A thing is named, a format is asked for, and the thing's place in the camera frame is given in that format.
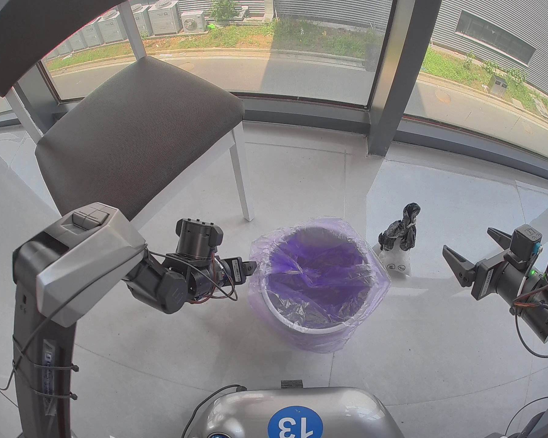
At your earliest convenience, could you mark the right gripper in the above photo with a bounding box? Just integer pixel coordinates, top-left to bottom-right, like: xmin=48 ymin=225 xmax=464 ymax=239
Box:
xmin=442 ymin=227 xmax=548 ymax=344

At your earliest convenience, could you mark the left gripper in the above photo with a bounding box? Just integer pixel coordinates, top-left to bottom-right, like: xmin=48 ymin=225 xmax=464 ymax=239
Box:
xmin=189 ymin=257 xmax=248 ymax=302

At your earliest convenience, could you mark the white trash bin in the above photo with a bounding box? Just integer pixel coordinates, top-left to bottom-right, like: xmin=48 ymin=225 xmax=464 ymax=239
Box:
xmin=256 ymin=224 xmax=380 ymax=352

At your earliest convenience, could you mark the purple plastic bag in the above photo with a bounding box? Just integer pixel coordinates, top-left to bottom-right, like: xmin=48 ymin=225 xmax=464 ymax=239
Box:
xmin=249 ymin=217 xmax=390 ymax=355

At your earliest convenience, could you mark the black plastic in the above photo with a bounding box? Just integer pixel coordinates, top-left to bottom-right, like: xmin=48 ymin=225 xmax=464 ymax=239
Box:
xmin=378 ymin=202 xmax=422 ymax=253

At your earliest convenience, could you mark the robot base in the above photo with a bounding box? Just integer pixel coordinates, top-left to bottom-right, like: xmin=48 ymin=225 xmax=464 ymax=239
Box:
xmin=196 ymin=380 xmax=405 ymax=438

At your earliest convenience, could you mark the white printed wrapper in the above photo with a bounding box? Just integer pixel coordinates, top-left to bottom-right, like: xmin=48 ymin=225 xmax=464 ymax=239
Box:
xmin=371 ymin=241 xmax=413 ymax=278

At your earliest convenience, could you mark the grey padded chair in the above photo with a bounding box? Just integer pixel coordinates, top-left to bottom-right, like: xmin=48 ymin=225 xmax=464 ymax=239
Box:
xmin=0 ymin=0 xmax=255 ymax=234

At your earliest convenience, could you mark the window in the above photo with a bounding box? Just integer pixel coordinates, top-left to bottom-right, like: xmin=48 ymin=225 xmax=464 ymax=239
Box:
xmin=0 ymin=0 xmax=548 ymax=169

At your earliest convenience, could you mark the black cable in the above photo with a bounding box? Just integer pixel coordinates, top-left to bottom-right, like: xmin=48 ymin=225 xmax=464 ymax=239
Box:
xmin=181 ymin=384 xmax=248 ymax=438
xmin=504 ymin=306 xmax=548 ymax=437
xmin=0 ymin=244 xmax=239 ymax=393

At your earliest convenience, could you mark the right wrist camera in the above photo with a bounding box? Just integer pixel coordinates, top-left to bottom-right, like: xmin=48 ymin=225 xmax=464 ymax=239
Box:
xmin=506 ymin=224 xmax=543 ymax=264

